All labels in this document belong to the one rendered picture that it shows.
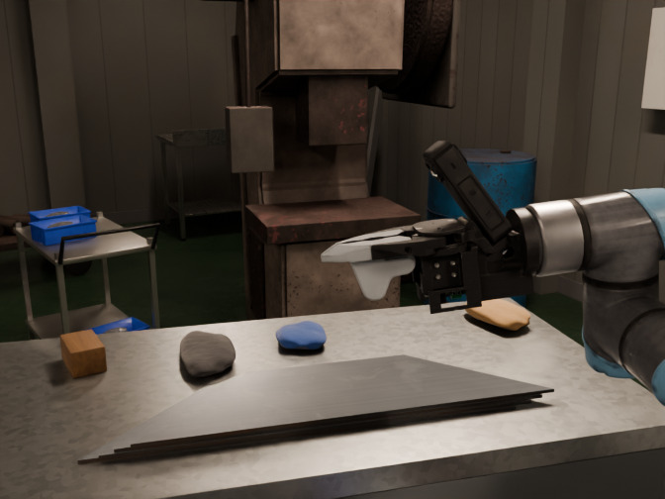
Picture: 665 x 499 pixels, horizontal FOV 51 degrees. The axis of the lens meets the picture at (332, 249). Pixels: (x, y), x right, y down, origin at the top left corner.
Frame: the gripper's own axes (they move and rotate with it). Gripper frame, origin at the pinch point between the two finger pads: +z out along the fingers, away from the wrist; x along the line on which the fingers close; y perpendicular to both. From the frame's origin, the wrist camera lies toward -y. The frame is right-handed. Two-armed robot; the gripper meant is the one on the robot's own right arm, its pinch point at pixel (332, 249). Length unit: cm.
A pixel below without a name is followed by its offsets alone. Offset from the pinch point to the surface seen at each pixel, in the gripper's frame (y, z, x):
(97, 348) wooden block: 22, 42, 52
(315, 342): 30, 3, 59
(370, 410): 32.4, -3.9, 31.1
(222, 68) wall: -65, 57, 664
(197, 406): 29, 23, 34
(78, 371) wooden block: 26, 45, 51
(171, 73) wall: -65, 105, 645
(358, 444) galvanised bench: 34.8, -1.2, 25.7
